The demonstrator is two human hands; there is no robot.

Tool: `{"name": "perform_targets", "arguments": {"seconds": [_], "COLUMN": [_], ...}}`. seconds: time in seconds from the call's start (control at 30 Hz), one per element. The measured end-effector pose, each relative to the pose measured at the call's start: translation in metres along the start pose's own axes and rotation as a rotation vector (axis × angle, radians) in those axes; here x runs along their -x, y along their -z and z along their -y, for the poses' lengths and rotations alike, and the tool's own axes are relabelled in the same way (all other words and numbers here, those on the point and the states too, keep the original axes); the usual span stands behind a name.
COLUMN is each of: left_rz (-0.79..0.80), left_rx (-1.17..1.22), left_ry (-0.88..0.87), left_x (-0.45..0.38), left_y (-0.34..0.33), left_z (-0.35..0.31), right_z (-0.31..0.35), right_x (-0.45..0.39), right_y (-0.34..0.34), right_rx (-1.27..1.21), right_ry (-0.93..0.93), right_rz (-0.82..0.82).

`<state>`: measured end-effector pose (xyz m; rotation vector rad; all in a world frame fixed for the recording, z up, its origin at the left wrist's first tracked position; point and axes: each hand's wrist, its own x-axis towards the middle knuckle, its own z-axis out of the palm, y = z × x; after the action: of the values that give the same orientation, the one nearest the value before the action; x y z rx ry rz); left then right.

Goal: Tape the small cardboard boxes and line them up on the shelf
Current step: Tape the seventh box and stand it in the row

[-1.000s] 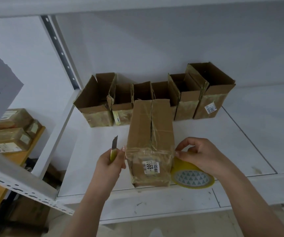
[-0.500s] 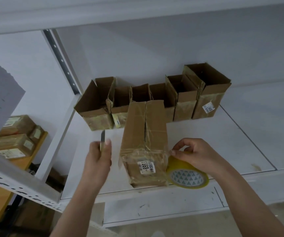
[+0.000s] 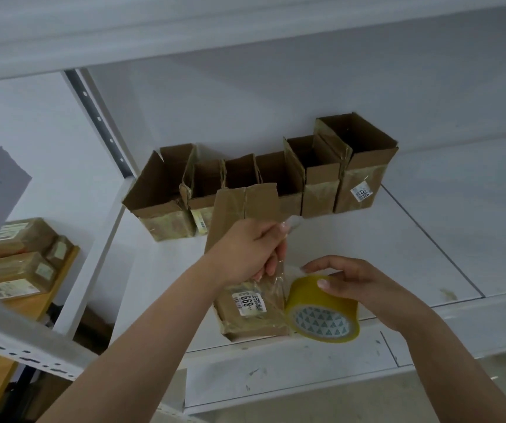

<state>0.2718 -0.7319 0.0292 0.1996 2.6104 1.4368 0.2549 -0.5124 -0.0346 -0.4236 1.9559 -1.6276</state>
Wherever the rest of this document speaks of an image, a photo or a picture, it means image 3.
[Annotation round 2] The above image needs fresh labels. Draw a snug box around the flat sealed brown package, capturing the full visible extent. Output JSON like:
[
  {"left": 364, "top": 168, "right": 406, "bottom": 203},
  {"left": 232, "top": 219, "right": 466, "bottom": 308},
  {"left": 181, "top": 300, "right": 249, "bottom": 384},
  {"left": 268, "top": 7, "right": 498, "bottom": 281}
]
[{"left": 0, "top": 278, "right": 50, "bottom": 303}]

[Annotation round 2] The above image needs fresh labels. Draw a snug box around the small sealed brown package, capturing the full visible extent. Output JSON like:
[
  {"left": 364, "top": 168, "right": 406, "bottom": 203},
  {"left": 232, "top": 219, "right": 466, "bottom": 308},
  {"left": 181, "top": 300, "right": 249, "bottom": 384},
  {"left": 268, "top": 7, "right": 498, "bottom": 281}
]
[{"left": 43, "top": 235, "right": 75, "bottom": 270}]

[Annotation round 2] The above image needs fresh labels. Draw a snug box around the white metal shelving rack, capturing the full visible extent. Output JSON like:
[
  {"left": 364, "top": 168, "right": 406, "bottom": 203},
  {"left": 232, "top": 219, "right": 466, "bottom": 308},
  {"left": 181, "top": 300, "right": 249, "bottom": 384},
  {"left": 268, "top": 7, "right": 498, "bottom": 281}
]
[{"left": 0, "top": 0, "right": 506, "bottom": 423}]

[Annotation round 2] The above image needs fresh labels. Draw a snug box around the person's left hand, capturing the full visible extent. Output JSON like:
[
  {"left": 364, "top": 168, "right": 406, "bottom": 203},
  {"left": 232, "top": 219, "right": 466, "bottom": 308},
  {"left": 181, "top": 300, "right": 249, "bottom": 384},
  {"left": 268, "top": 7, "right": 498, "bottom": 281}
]
[{"left": 208, "top": 218, "right": 290, "bottom": 288}]

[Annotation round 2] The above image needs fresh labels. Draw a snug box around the person's right forearm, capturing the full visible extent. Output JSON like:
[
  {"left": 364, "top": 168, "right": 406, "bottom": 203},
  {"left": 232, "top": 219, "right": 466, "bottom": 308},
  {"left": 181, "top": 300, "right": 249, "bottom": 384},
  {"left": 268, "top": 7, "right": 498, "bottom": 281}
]
[{"left": 381, "top": 295, "right": 506, "bottom": 423}]

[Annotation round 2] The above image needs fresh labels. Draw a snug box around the yellow packing tape roll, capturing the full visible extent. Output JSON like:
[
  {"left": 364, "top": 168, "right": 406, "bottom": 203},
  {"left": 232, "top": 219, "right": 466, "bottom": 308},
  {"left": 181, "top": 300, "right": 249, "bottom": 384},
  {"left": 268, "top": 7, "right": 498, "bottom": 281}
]
[{"left": 275, "top": 222, "right": 361, "bottom": 343}]

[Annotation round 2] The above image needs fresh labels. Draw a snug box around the row of open cardboard boxes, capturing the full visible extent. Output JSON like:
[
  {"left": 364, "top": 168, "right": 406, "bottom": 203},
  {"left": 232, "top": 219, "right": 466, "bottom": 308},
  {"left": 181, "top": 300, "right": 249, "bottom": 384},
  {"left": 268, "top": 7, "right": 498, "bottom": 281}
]
[{"left": 122, "top": 112, "right": 399, "bottom": 242}]

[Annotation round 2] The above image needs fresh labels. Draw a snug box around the grey perforated rack upright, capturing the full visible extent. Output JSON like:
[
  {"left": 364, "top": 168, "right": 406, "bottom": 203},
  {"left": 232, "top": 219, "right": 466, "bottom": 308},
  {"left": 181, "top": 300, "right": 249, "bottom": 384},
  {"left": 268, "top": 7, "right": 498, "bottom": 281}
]
[{"left": 63, "top": 68, "right": 135, "bottom": 179}]

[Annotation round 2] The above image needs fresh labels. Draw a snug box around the taped cardboard parcel white label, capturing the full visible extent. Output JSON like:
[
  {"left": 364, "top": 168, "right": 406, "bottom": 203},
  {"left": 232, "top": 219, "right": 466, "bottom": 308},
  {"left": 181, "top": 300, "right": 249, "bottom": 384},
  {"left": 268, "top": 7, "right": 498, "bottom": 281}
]
[{"left": 203, "top": 183, "right": 290, "bottom": 342}]

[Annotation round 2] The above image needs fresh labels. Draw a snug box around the large sealed brown package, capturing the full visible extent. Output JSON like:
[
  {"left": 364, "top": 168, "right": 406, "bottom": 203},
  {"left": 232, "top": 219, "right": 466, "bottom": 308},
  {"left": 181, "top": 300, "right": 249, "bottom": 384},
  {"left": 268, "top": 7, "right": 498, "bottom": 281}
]
[
  {"left": 0, "top": 217, "right": 58, "bottom": 261},
  {"left": 0, "top": 252, "right": 56, "bottom": 289}
]

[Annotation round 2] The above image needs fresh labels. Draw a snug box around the person's left forearm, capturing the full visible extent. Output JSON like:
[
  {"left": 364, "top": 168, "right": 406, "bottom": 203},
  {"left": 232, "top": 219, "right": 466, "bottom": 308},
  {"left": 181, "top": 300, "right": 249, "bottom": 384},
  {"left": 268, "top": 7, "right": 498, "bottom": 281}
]
[{"left": 37, "top": 255, "right": 223, "bottom": 423}]

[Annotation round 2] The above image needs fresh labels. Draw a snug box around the person's right hand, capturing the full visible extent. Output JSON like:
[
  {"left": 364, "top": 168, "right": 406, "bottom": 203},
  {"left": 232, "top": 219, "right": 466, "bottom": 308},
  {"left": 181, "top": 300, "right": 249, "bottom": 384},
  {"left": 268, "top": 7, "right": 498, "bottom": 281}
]
[{"left": 301, "top": 255, "right": 417, "bottom": 334}]

